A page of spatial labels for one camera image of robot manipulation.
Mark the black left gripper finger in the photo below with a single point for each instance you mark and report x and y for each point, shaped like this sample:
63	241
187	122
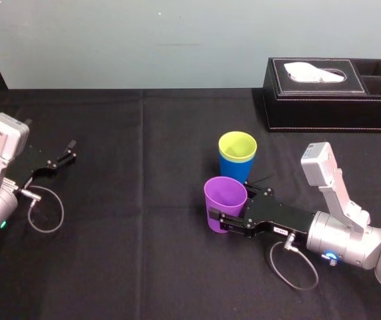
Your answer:
69	148
64	161

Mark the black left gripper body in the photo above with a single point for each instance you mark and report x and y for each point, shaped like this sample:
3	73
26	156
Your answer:
31	163

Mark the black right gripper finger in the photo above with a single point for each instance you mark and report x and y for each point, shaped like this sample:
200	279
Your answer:
235	226
261	192

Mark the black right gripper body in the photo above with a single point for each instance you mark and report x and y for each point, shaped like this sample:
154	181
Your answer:
277	218

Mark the purple plastic cup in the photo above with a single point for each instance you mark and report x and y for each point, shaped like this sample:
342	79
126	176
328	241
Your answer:
221	203

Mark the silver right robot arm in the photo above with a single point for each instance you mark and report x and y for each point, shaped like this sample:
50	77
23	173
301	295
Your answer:
340	230

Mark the blue plastic cup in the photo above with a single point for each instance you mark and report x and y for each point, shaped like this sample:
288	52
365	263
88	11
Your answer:
233	170

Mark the yellow-green plastic cup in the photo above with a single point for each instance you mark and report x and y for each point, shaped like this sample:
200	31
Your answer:
235	146

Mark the black leather tissue box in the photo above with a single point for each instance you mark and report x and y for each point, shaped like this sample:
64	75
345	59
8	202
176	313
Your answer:
323	110

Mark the black tablecloth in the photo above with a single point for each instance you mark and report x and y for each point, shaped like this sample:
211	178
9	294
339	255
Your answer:
126	266

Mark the white tissue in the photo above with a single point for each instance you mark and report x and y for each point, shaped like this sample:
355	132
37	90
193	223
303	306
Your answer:
305	71

